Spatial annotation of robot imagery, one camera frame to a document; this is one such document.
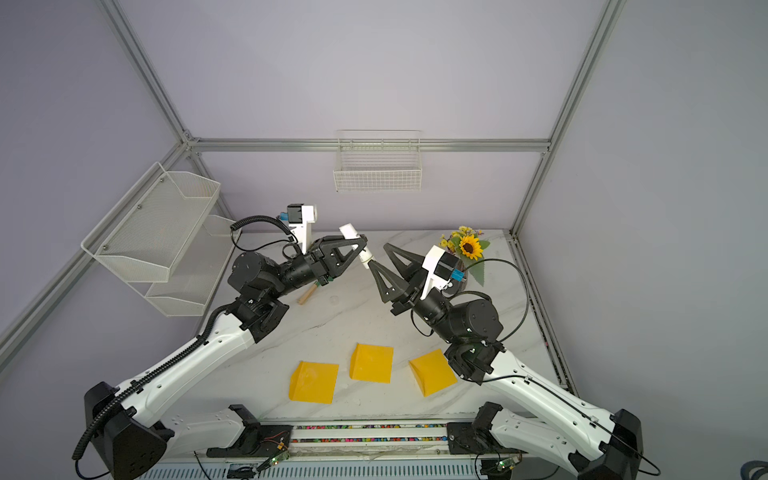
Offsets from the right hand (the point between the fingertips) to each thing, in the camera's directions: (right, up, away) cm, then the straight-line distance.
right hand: (378, 257), depth 53 cm
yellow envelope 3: (+14, -34, +33) cm, 49 cm away
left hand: (-3, +2, +1) cm, 4 cm away
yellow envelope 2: (-4, -31, +33) cm, 45 cm away
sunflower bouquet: (+23, +4, +29) cm, 37 cm away
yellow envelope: (-20, -35, +30) cm, 51 cm away
